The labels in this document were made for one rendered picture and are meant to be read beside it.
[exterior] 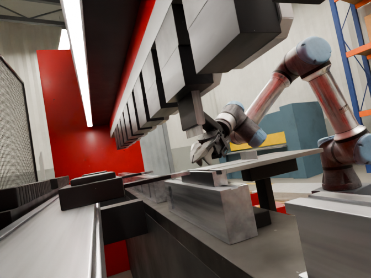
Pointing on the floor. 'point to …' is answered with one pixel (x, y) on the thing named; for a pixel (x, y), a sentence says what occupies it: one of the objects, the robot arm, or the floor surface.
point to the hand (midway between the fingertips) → (193, 158)
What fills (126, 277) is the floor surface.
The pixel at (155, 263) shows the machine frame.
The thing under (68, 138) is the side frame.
